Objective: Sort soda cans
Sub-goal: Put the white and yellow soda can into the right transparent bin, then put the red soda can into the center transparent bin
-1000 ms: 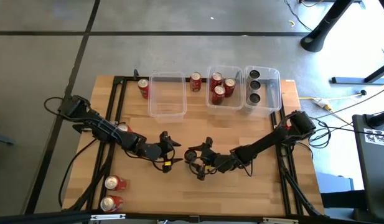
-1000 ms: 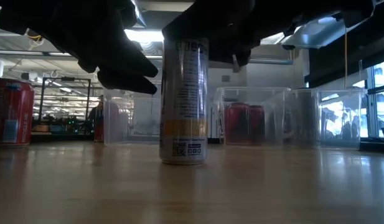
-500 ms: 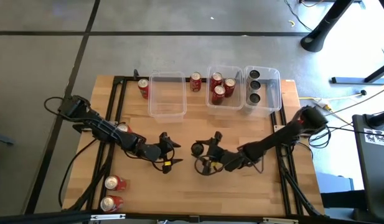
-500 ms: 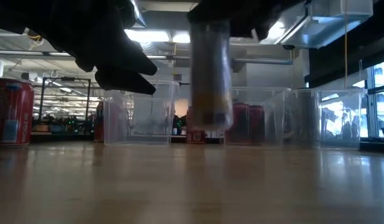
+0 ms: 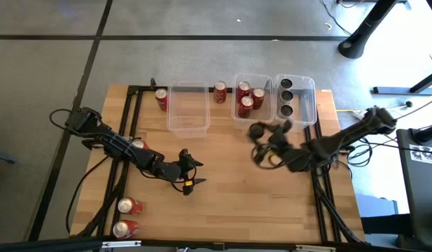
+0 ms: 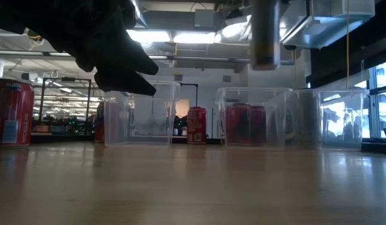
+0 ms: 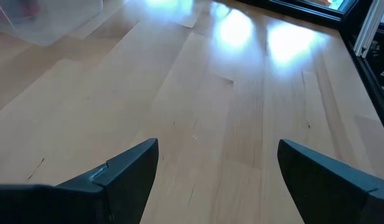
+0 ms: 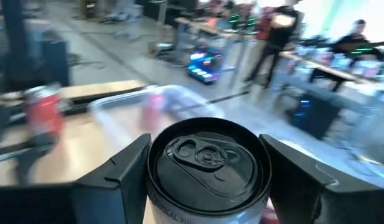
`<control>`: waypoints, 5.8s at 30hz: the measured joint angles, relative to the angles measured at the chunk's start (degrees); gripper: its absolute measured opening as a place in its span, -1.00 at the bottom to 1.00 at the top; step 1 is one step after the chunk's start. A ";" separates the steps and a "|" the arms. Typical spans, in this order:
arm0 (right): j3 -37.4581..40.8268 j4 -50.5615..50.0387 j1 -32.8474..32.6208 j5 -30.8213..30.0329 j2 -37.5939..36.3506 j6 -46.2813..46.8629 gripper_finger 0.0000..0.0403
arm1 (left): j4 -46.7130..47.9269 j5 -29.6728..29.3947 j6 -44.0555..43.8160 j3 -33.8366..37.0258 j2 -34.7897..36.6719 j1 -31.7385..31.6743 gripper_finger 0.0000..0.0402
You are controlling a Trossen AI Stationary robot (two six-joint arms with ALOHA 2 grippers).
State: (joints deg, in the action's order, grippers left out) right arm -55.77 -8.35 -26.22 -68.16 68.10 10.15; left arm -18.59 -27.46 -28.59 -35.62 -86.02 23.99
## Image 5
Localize black cable bundle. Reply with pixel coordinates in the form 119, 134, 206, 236
312, 171, 369, 246
78, 167, 131, 241

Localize white tag label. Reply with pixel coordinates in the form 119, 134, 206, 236
408, 143, 432, 166

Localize black stand foot bar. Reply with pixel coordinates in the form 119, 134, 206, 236
372, 68, 432, 95

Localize black computer tower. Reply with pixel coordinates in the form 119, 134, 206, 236
396, 122, 432, 251

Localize silver metal bracket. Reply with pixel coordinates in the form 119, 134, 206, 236
295, 244, 337, 252
102, 240, 142, 249

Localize dark red soda can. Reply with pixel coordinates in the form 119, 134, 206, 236
236, 80, 252, 102
251, 87, 267, 110
213, 80, 228, 104
237, 95, 255, 119

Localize clear plastic bin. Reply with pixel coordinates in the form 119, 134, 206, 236
166, 80, 211, 137
273, 73, 318, 132
231, 72, 275, 124

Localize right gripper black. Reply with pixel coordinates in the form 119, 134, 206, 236
254, 120, 298, 159

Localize black aluminium table frame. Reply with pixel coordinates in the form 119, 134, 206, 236
75, 85, 369, 252

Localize bright red soda can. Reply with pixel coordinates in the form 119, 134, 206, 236
112, 219, 139, 239
154, 87, 169, 112
117, 196, 144, 215
131, 138, 151, 151

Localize thin black cable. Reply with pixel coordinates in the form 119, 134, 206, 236
64, 155, 110, 235
320, 0, 353, 36

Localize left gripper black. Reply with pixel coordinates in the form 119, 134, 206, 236
152, 148, 207, 196

